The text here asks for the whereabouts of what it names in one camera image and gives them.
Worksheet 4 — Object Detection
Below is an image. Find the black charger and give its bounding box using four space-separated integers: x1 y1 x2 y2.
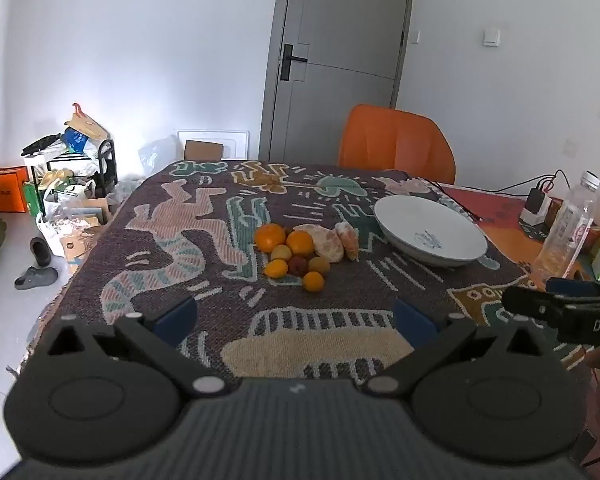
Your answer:
525 187 550 216

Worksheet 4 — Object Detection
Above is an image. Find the small peeled citrus piece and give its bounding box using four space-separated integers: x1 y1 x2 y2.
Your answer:
334 221 361 262

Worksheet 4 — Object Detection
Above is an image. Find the cardboard box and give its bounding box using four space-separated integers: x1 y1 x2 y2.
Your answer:
183 139 226 162

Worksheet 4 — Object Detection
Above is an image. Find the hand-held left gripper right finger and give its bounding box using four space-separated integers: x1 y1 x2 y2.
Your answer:
362 299 561 398

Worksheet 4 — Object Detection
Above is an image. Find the orange chair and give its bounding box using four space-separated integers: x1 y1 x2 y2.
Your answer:
337 104 457 186

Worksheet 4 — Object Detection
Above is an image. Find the white power strip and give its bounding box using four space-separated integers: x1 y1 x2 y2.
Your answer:
519 209 550 229

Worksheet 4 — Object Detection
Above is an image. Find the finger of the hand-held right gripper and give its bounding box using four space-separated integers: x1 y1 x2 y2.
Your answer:
501 286 572 324
546 276 600 302

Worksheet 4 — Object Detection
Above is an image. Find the printed blanket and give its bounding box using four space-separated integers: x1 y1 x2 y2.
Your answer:
17 159 588 386

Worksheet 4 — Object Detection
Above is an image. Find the white board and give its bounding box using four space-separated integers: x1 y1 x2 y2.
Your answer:
176 129 251 162

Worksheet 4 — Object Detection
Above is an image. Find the orange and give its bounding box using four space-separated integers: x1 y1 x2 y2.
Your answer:
255 223 287 253
286 230 315 257

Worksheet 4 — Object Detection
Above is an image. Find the orange box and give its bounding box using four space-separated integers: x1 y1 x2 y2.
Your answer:
0 166 31 213

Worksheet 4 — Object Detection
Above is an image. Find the clear plastic bag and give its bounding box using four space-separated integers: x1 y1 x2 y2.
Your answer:
139 135 181 181

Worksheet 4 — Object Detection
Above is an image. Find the black door handle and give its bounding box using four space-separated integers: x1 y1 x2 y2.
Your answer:
279 44 308 81

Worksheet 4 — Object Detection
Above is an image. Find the white plate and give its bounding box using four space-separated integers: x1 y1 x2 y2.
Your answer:
373 194 489 268

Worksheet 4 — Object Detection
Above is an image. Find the grey door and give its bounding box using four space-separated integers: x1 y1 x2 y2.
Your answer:
260 0 416 162

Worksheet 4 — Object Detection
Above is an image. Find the grey slipper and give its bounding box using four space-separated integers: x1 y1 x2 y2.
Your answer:
29 236 52 267
14 266 59 291

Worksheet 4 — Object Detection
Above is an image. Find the small green carton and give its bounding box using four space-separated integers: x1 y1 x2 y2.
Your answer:
22 180 46 217

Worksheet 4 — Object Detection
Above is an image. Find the brown paper bag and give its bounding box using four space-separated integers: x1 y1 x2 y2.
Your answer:
64 102 110 153

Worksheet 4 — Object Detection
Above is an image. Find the orange printed table mat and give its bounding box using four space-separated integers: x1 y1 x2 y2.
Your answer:
440 185 600 286

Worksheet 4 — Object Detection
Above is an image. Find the blue bag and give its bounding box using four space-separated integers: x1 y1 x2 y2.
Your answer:
62 129 92 155

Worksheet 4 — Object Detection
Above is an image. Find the black charger cable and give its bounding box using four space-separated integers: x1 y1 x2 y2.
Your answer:
495 169 573 198

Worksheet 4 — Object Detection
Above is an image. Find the black shoe rack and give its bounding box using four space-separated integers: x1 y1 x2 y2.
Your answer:
22 139 118 201

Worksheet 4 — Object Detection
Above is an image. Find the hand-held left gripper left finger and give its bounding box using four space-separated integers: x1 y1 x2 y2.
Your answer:
42 296 231 398

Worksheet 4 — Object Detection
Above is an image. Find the black usb cable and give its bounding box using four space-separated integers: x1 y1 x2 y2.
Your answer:
420 176 483 223

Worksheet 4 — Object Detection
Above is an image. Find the clear plastic water bottle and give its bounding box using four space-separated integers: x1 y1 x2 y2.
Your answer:
530 170 600 286

